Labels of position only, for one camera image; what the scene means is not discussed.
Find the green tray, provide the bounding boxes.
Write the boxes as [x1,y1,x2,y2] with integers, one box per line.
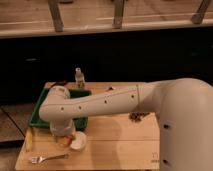
[28,87,93,131]

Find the clear plastic bottle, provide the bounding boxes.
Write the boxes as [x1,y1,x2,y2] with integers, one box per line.
[75,68,85,88]

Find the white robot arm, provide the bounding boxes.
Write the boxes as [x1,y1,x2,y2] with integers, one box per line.
[39,78,213,171]

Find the silver fork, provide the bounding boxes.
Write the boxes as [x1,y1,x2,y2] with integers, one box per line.
[29,154,69,164]

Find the brown dried food pile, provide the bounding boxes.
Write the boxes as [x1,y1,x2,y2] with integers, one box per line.
[129,113,147,122]

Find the red chili pepper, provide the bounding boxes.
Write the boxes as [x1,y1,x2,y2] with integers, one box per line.
[51,81,67,87]

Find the white paper cup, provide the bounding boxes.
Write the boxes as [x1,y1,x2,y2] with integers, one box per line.
[70,131,87,151]

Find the apple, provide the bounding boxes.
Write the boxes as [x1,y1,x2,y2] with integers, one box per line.
[58,135,75,147]

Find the right wooden post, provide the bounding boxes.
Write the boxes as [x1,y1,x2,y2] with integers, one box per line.
[191,0,212,24]

